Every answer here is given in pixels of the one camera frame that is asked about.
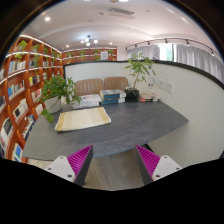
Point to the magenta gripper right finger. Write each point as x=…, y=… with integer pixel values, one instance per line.
x=153, y=167

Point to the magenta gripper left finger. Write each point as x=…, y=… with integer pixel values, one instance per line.
x=74, y=167

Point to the cream yellow folded towel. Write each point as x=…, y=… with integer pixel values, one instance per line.
x=82, y=119

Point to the white book stack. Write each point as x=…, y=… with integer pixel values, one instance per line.
x=87, y=101

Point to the leafy pothos in white pot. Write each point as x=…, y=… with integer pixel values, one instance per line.
x=55, y=89

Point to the left tan leather chair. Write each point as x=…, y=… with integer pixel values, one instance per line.
x=89, y=86

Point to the tan leather chair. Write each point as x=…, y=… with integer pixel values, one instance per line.
x=89, y=86
x=111, y=83

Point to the right tan leather chair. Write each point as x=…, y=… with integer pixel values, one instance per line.
x=111, y=83

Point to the tall plant in black pot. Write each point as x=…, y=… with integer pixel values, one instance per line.
x=140, y=67

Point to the orange wooden bookshelf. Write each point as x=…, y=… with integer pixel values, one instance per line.
x=29, y=62

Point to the white curtain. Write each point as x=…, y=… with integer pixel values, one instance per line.
x=189, y=55

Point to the ceiling spotlight cluster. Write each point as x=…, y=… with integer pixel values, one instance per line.
x=88, y=40

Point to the ceiling air vent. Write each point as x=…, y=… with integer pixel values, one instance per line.
x=120, y=12

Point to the small book pile by wall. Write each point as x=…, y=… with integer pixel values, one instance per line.
x=148, y=98

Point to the wall power socket panel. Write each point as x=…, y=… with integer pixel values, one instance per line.
x=165, y=85

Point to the black track light rail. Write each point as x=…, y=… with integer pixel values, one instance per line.
x=183, y=41

